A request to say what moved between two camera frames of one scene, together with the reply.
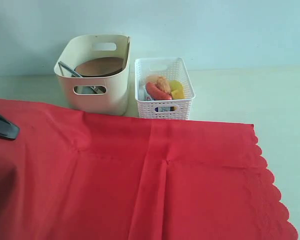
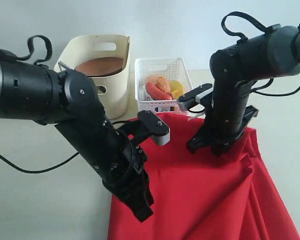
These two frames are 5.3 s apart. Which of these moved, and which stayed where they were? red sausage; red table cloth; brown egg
Moved: red table cloth
Stayed: brown egg; red sausage
